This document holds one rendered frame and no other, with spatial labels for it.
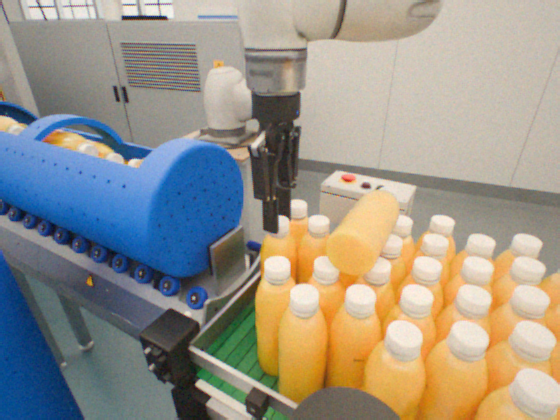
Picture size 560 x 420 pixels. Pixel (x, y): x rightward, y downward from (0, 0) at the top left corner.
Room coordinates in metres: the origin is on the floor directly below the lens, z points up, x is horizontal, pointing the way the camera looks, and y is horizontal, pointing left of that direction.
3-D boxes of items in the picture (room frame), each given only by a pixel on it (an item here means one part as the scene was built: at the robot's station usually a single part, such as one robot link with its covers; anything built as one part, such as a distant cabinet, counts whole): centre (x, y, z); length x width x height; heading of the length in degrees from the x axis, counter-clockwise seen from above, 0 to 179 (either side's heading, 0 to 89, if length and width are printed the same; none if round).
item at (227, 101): (1.42, 0.22, 1.18); 0.18 x 0.16 x 0.22; 102
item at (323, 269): (0.41, -0.07, 1.11); 0.04 x 0.04 x 0.02
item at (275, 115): (0.54, 0.01, 1.30); 0.08 x 0.07 x 0.09; 150
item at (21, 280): (1.05, 1.06, 0.31); 0.06 x 0.06 x 0.63; 60
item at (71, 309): (1.18, 0.99, 0.31); 0.06 x 0.06 x 0.63; 60
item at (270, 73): (0.54, 0.01, 1.37); 0.09 x 0.09 x 0.06
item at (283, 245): (0.54, 0.01, 1.00); 0.07 x 0.07 x 0.20
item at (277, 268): (0.41, 0.01, 1.11); 0.04 x 0.04 x 0.02
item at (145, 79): (3.02, 1.16, 0.72); 2.15 x 0.54 x 1.45; 68
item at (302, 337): (0.34, -0.03, 1.00); 0.07 x 0.07 x 0.20
